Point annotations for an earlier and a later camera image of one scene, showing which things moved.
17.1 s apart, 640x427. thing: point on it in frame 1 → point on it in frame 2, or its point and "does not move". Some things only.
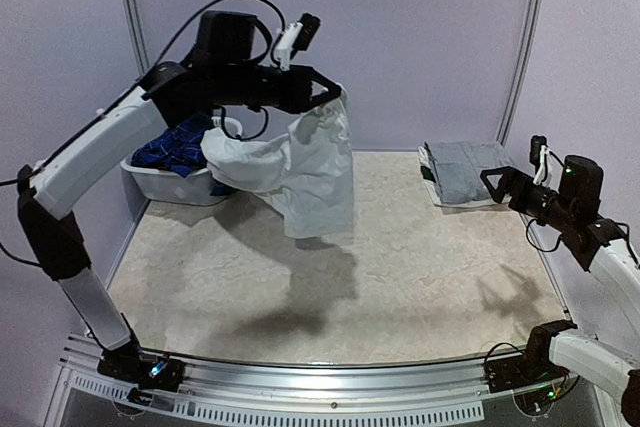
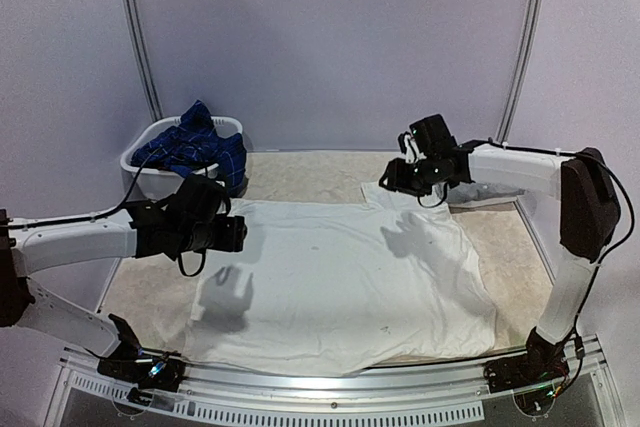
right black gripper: [516, 189] → [393, 176]
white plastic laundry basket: [167, 186] does not move
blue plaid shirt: [179, 149] does not move
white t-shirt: [309, 168] → [338, 285]
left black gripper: [299, 100] → [233, 239]
